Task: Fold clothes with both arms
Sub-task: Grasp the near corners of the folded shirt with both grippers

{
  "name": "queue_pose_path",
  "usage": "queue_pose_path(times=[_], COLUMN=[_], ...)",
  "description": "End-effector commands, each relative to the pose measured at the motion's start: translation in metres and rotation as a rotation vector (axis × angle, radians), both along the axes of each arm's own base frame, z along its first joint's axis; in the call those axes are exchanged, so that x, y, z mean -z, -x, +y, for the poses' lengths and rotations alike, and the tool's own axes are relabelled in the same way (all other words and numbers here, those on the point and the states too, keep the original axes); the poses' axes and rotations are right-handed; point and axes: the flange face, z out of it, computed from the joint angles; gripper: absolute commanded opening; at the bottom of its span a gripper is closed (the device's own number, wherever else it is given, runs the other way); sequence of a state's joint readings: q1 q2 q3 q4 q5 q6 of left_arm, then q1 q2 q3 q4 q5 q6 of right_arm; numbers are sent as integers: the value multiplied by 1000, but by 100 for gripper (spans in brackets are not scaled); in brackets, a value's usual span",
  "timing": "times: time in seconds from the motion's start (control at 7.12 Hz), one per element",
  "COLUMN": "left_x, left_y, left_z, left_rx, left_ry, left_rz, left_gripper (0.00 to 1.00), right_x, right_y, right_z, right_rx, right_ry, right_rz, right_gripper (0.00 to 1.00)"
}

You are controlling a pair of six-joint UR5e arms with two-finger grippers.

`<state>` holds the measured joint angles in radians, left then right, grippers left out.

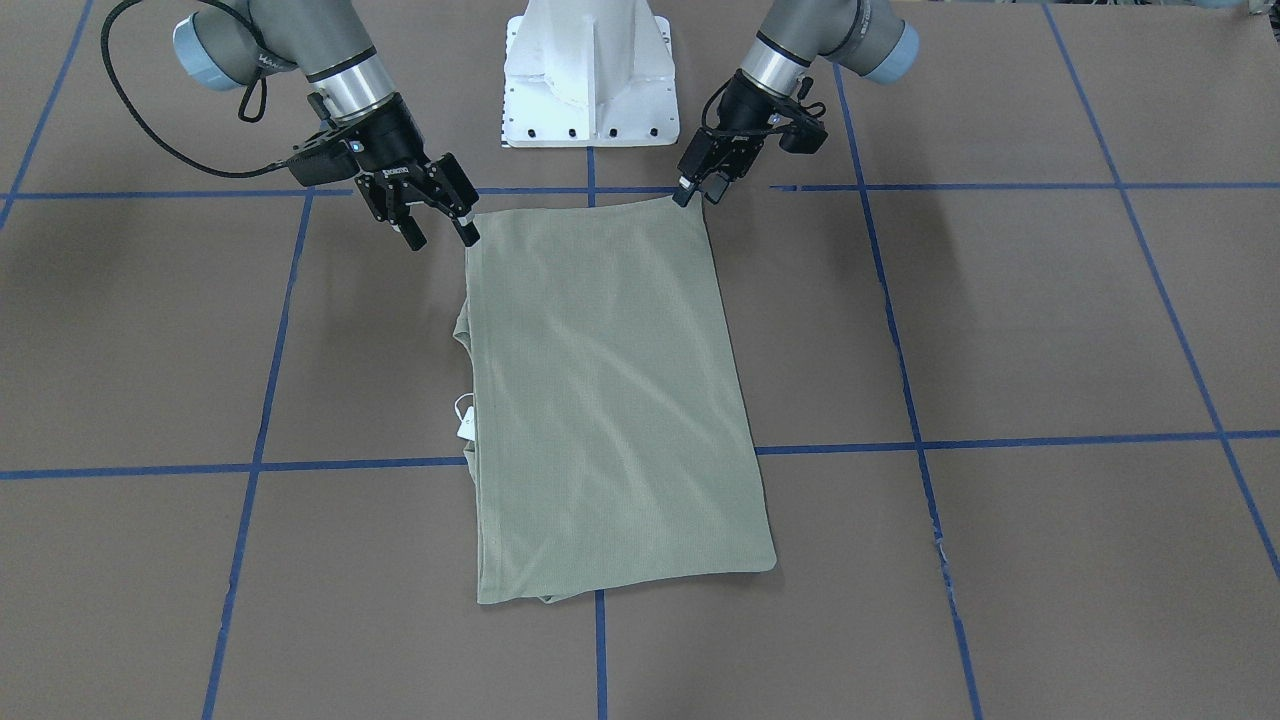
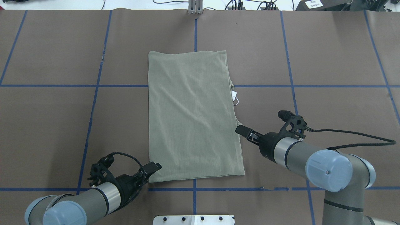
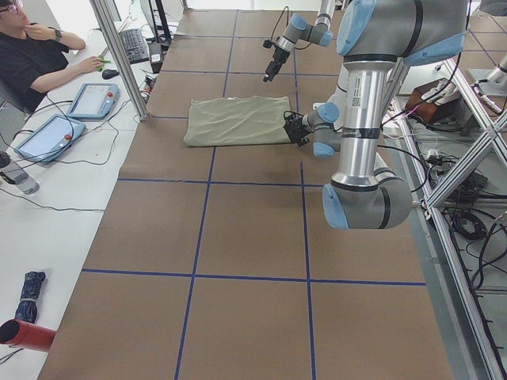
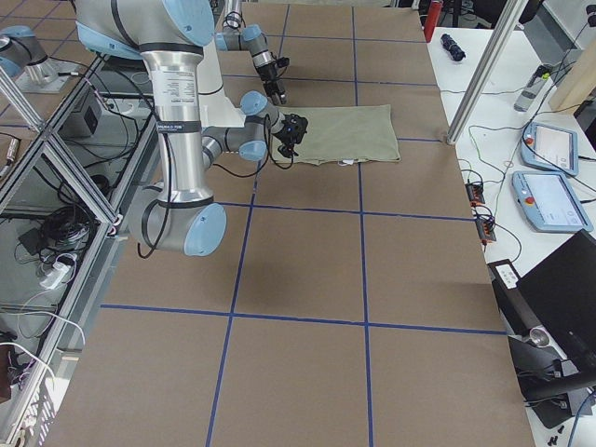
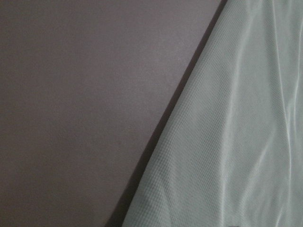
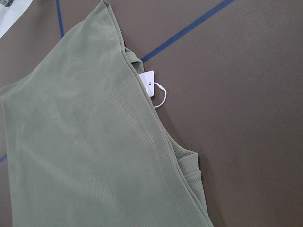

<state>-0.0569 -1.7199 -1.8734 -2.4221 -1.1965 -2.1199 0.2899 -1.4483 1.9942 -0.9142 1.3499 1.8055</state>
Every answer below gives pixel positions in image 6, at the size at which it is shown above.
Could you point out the olive green long-sleeve shirt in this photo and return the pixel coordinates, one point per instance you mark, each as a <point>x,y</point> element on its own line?
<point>85,145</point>

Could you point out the white red price tag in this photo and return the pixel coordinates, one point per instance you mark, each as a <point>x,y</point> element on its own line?
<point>148,81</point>

